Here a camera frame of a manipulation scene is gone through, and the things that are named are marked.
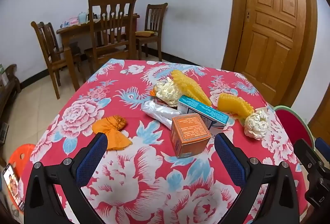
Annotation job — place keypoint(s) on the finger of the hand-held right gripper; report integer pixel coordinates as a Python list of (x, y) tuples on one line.
[(306, 155), (322, 145)]

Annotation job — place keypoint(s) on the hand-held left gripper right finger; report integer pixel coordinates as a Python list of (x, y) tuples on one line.
[(229, 159)]

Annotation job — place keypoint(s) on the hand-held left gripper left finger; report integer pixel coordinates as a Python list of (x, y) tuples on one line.
[(90, 159)]

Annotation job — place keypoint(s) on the red bin with green rim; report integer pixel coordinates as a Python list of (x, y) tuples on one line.
[(291, 120)]

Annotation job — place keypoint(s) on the orange plastic bag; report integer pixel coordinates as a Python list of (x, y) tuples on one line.
[(113, 126)]

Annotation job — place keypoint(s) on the orange cardboard box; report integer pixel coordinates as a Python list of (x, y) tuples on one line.
[(190, 136)]

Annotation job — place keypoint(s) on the white paper ball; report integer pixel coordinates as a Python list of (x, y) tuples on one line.
[(256, 123)]

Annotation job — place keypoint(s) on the short orange-yellow foam net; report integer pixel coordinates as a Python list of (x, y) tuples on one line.
[(232, 105)]

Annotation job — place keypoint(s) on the teal and white carton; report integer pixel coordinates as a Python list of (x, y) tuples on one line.
[(203, 110)]

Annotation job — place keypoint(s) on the long yellow foam net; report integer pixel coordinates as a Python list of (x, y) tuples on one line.
[(190, 87)]

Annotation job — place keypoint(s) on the clear plastic bag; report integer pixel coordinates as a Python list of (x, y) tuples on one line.
[(159, 113)]

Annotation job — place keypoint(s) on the clear bag of white paper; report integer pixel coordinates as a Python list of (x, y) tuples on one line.
[(167, 91)]

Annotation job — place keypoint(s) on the red floral tablecloth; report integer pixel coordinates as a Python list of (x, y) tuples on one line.
[(144, 169)]

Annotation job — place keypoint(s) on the orange plastic stool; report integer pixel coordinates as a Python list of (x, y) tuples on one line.
[(22, 154)]

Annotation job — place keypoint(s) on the smartphone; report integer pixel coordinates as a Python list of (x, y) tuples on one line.
[(13, 185)]

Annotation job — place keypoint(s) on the dark wooden bench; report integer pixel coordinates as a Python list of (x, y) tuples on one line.
[(10, 87)]

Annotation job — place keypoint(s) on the low wooden chair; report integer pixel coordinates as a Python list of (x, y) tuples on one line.
[(49, 46)]

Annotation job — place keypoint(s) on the green and white box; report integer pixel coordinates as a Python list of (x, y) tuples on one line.
[(2, 74)]

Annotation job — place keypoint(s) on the wooden dining table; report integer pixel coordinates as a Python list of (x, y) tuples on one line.
[(77, 30)]

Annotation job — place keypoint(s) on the wooden panel door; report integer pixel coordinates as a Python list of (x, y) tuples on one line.
[(270, 20)]

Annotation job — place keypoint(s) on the yellow seat cushion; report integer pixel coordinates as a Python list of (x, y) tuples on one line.
[(145, 33)]

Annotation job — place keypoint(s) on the blue and white packet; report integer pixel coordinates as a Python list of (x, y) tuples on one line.
[(64, 24)]

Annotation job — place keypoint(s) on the tall-backed wooden chair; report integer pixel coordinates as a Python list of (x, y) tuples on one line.
[(110, 22)]

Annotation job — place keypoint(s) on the pink packet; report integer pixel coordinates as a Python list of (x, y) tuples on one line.
[(72, 20)]

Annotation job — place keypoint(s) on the light blue jar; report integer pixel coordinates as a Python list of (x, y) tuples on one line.
[(82, 17)]

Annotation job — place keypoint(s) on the wooden chair with cushion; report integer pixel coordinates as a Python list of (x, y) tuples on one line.
[(154, 17)]

